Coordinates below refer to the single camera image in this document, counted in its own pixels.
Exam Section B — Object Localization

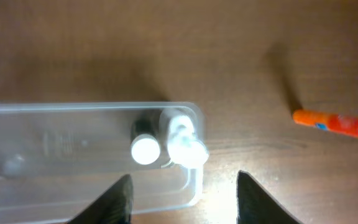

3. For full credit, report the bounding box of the white spray bottle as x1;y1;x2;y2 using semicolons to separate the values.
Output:
159;108;209;169

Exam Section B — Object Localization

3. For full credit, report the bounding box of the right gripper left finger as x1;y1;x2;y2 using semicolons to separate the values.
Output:
67;174;134;224

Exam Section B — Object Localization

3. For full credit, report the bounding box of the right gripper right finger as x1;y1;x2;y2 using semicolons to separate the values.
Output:
237;170;300;224

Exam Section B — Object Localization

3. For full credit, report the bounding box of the clear plastic container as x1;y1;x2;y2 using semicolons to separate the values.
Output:
0;102;204;223

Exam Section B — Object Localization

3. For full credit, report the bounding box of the black bottle white cap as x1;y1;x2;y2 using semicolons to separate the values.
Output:
131;119;161;165

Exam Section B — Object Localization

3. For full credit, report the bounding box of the orange tube white cap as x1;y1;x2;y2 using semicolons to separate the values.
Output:
292;110;358;138

